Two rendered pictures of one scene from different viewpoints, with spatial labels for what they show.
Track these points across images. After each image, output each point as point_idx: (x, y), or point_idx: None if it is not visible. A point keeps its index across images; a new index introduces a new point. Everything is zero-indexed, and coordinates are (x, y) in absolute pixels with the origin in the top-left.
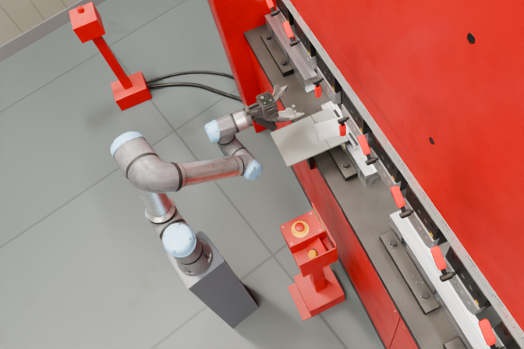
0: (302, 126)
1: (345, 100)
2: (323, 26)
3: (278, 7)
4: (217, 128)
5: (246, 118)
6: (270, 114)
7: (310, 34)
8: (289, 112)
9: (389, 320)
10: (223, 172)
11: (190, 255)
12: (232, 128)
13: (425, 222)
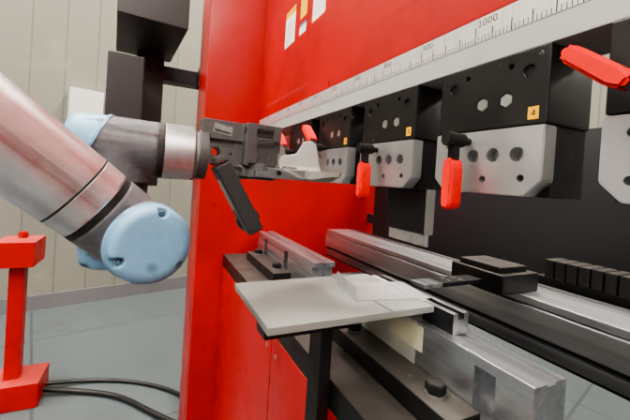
0: (313, 283)
1: (454, 101)
2: None
3: (292, 149)
4: (104, 116)
5: (197, 134)
6: (260, 163)
7: (357, 83)
8: (307, 157)
9: None
10: (14, 117)
11: None
12: (150, 133)
13: None
